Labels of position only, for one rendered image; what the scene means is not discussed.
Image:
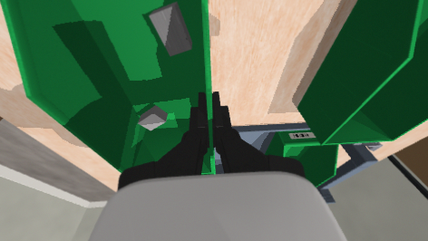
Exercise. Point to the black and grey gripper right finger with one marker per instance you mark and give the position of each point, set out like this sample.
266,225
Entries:
237,156

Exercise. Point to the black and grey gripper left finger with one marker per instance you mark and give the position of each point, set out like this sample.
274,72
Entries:
185,159

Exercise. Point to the dark grey metal shelf rack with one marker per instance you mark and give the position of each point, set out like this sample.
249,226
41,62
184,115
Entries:
260,136

